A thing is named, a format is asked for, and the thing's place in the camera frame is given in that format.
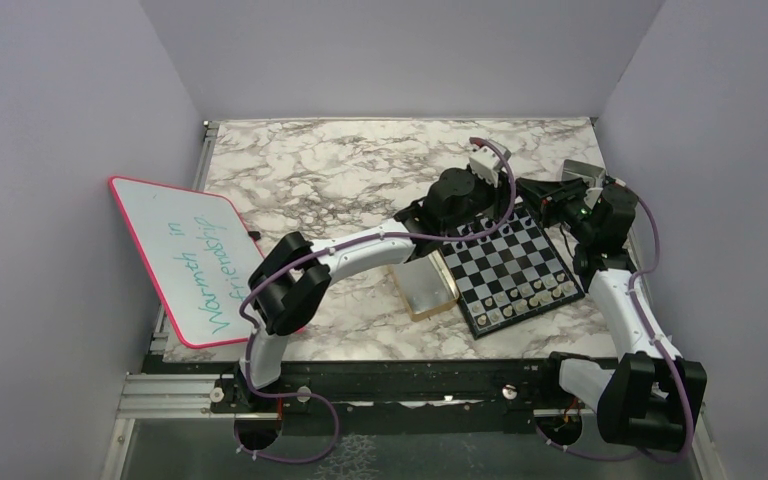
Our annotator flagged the white box of black pieces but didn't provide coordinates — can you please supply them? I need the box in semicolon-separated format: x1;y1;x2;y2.
561;159;606;192

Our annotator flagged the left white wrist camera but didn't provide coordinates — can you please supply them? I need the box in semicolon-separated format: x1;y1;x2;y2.
469;142;511;187

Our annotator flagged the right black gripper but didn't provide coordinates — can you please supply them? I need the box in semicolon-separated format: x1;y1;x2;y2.
516;177;597;243

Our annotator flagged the black table front rail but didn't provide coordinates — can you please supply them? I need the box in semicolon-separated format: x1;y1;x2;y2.
142;355;588;436

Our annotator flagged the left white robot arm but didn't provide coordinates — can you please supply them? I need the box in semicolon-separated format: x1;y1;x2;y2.
235;161;516;411

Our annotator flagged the black white chessboard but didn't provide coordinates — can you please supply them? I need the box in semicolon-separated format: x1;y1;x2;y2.
440;202;585;339

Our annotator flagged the red framed whiteboard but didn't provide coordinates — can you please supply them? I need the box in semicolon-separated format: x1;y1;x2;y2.
108;176;263;349

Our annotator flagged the gold metal tin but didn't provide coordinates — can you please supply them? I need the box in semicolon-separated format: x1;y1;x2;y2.
388;251;460;322

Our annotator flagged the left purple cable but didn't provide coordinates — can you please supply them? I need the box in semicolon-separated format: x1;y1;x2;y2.
234;137;518;465

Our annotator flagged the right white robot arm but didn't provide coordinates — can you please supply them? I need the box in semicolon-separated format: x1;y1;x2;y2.
516;178;707;458

